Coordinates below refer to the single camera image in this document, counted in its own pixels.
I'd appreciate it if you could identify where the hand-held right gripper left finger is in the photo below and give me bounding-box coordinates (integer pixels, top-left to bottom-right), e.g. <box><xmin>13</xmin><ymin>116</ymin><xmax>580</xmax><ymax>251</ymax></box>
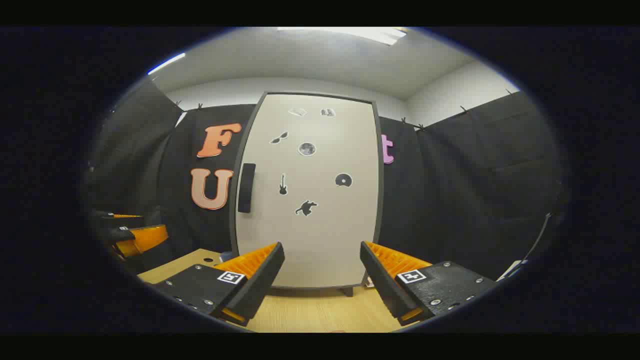
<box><xmin>150</xmin><ymin>242</ymin><xmax>286</xmax><ymax>327</ymax></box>

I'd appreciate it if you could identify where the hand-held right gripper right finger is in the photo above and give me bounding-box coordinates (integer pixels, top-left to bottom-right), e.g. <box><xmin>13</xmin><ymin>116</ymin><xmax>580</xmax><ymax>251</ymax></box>
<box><xmin>360</xmin><ymin>241</ymin><xmax>497</xmax><ymax>327</ymax></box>

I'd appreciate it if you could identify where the white cabinet door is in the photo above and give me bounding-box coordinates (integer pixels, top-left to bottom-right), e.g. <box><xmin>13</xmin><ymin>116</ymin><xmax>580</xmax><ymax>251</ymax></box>
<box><xmin>235</xmin><ymin>93</ymin><xmax>380</xmax><ymax>289</ymax></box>

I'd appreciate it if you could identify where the grey cabinet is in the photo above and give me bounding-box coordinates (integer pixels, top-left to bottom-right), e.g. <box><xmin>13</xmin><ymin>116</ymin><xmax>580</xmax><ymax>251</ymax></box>
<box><xmin>229</xmin><ymin>91</ymin><xmax>386</xmax><ymax>298</ymax></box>

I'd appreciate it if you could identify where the black cabinet door handle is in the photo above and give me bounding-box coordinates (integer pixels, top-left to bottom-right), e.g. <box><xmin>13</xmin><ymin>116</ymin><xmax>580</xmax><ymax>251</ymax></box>
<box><xmin>238</xmin><ymin>163</ymin><xmax>257</xmax><ymax>214</ymax></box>

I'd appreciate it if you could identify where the black backdrop cloth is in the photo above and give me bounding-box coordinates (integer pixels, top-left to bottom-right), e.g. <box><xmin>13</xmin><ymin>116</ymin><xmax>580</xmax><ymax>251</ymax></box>
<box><xmin>85</xmin><ymin>80</ymin><xmax>568</xmax><ymax>281</ymax></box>

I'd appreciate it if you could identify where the ceiling light strip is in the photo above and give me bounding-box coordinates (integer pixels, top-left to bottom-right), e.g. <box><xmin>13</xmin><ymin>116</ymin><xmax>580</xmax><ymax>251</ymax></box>
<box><xmin>146</xmin><ymin>52</ymin><xmax>187</xmax><ymax>76</ymax></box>

